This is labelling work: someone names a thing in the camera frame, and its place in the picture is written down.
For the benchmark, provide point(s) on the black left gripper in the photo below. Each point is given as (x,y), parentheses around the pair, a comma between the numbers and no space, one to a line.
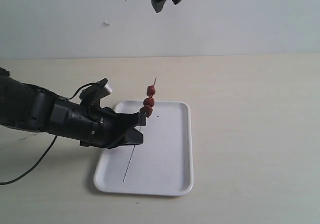
(107,130)

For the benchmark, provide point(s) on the red dried fruit piece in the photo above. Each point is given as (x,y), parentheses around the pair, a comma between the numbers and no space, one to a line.
(149,101)
(151,91)
(146,110)

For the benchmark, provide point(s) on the thin metal skewer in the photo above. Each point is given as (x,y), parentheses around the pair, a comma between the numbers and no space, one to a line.
(132,153)

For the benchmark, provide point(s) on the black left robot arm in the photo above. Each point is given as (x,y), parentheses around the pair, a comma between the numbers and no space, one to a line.
(32,108)

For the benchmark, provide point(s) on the white rectangular plastic tray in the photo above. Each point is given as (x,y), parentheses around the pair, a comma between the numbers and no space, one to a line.
(162,165)

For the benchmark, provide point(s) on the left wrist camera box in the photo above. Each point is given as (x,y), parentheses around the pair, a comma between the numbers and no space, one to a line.
(92,95)

